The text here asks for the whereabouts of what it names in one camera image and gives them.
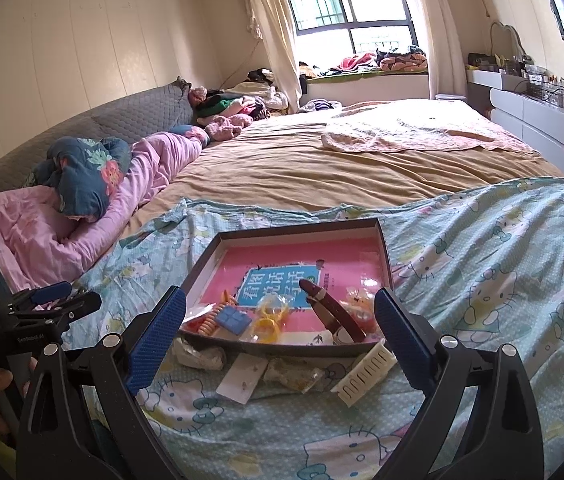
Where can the dark floral pillow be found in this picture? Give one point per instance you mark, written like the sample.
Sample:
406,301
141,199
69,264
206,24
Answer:
87,170

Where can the brown bedsheet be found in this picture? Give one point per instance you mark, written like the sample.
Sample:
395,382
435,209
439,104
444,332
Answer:
287,170

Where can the vanity mirror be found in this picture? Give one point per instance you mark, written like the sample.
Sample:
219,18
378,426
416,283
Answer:
506,40

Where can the small clear plastic bag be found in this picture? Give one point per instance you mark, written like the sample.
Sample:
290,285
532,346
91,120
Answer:
357,302
294,377

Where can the white plastic comb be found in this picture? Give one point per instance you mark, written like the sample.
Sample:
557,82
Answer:
364,371

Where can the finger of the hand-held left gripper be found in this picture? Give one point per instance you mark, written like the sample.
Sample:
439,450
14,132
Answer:
77,305
52,291

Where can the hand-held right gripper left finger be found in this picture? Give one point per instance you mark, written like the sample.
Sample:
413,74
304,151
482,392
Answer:
159,340

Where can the cat printed blanket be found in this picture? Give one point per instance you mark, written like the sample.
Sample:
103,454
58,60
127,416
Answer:
487,270

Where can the pink quilt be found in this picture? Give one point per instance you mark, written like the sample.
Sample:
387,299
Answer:
37,240

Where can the pile of clothes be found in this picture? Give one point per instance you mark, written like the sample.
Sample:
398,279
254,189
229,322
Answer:
242,97

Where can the beige quilted small blanket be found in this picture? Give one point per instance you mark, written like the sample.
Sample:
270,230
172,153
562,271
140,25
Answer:
412,135

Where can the long clear bag with card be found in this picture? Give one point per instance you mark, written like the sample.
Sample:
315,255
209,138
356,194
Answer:
242,375

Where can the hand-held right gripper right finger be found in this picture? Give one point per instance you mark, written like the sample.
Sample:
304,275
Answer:
404,340

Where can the shallow cardboard box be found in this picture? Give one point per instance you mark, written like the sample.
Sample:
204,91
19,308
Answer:
282,350

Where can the window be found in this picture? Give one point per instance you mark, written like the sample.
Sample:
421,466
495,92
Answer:
342,5

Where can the cream curtain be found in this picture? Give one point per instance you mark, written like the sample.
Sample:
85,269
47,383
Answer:
272,35
437,25

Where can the clothes on window sill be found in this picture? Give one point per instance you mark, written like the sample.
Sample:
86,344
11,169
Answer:
392,62

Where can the pink picture book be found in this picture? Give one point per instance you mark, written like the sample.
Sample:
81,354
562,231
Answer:
272,260

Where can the white grey dressing table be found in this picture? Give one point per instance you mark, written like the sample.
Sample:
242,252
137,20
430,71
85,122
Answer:
527,115

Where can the blue square hair clip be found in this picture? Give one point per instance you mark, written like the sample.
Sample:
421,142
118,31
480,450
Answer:
232,320

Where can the clear bag with yellow clip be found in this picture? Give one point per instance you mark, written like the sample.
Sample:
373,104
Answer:
274,305

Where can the grey quilted headboard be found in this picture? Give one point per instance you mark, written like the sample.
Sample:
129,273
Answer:
112,115

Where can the row of cosmetics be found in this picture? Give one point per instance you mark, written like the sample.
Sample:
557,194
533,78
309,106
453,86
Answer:
537,85

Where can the pink plush toy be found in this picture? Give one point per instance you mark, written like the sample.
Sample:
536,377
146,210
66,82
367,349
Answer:
227,127

